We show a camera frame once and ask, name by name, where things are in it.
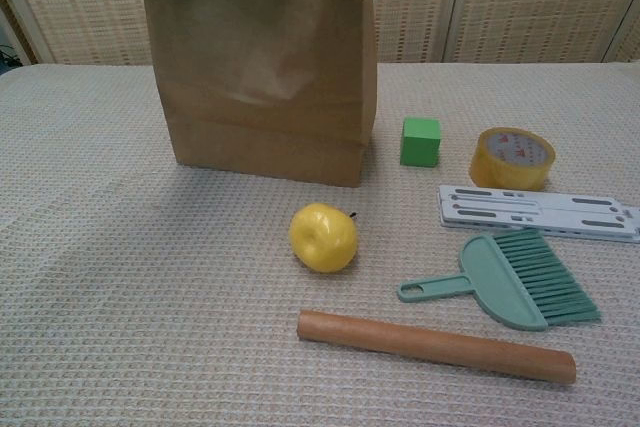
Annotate brown paper bag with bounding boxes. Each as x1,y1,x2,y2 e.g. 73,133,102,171
142,0,379,188

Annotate white woven tablecloth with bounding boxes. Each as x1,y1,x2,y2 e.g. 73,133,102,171
0,62,640,427

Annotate green cube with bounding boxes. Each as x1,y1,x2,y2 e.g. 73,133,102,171
399,116,444,168

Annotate yellow apple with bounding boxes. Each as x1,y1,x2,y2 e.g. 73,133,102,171
288,203,359,276

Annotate woven folding screen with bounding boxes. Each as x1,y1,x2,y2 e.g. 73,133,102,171
0,0,640,67

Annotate yellow packing tape roll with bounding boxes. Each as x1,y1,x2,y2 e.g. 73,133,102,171
468,127,557,192

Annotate teal mini brush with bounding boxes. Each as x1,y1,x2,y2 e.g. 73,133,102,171
397,228,603,332

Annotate wooden rolling pin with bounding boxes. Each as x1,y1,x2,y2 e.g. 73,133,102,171
296,309,578,386

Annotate grey plastic bracket plate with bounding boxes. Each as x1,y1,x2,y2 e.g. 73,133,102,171
437,184,640,245

